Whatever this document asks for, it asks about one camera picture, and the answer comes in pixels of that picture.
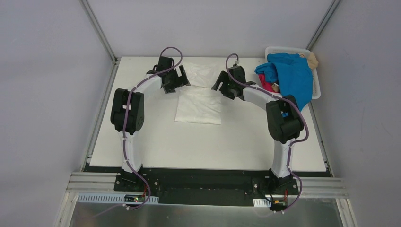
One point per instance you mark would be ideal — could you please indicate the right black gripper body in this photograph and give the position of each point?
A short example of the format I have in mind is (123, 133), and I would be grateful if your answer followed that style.
(225, 85)

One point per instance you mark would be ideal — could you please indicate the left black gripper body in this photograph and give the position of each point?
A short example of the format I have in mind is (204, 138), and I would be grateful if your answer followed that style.
(175, 79)

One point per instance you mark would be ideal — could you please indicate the white t shirt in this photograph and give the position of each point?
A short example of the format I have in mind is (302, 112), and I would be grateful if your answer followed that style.
(198, 103)

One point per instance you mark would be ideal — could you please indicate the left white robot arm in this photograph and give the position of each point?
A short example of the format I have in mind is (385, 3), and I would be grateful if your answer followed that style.
(128, 112)

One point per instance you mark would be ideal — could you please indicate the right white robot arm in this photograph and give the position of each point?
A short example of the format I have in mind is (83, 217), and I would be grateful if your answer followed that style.
(283, 119)

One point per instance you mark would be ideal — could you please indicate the pink t shirt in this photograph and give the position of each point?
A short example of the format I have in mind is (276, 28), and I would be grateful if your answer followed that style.
(272, 87)

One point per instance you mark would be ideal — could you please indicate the blue t shirt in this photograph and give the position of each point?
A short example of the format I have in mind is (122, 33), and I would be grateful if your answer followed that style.
(292, 74)

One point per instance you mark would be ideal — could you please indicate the white plastic laundry basket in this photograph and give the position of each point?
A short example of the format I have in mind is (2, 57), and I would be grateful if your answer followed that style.
(306, 53)

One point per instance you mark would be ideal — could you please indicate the beige t shirt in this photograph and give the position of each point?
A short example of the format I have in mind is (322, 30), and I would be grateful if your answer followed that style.
(311, 60)

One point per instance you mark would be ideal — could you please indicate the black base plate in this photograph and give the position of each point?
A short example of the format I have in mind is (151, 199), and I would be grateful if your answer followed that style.
(237, 188)

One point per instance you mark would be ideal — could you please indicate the right white cable duct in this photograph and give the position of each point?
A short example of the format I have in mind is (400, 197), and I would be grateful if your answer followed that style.
(262, 203)

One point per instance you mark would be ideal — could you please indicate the white cable duct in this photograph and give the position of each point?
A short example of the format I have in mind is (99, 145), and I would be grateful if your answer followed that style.
(262, 203)
(111, 198)

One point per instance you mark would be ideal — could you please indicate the aluminium frame rail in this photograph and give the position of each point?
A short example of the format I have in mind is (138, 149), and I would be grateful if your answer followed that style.
(313, 187)

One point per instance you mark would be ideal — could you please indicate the left white cable duct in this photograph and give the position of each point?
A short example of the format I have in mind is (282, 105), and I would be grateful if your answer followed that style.
(111, 198)

